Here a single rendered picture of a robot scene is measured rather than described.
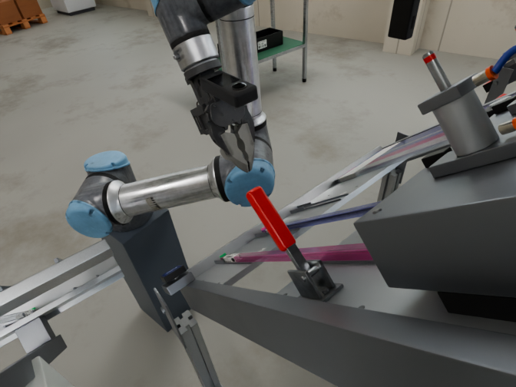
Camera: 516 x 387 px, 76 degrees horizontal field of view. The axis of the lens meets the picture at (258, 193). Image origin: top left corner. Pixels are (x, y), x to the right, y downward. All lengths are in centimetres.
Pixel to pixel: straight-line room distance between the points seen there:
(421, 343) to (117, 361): 141
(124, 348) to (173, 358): 21
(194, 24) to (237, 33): 15
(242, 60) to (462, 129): 63
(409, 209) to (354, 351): 9
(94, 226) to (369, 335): 80
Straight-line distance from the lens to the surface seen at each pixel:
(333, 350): 25
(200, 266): 71
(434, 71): 22
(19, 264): 210
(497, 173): 19
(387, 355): 20
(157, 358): 148
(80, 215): 91
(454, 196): 18
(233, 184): 75
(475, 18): 414
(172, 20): 64
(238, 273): 54
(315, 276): 30
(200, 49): 63
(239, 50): 78
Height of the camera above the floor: 128
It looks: 41 degrees down
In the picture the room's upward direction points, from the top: 5 degrees counter-clockwise
